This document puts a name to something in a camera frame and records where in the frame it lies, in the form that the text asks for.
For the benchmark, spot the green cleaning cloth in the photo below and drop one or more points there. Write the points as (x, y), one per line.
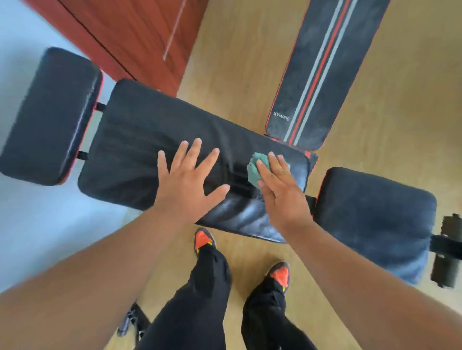
(254, 173)

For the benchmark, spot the person's red black shoe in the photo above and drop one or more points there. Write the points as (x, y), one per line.
(203, 238)
(281, 276)

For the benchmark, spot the black striped sit-up bench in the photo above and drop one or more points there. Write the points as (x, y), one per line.
(299, 83)

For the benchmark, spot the person's right hand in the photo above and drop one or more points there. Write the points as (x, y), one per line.
(287, 205)

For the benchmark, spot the person's left hand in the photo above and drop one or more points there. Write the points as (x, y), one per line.
(184, 191)

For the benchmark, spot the person's black trousers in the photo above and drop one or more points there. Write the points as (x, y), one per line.
(202, 306)

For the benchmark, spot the black weight bench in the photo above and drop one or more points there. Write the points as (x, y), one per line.
(141, 319)

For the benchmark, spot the person's left red black shoe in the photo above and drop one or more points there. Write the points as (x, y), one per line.
(203, 238)

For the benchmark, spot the person's right red black shoe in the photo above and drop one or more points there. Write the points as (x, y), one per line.
(281, 276)

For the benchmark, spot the red-brown wooden door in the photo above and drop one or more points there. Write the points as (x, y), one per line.
(137, 36)

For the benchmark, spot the person's left forearm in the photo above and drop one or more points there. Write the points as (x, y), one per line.
(72, 288)

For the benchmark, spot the person's right forearm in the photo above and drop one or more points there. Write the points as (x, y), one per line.
(379, 288)

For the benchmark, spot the black bench with headrest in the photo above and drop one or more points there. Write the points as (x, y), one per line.
(144, 137)

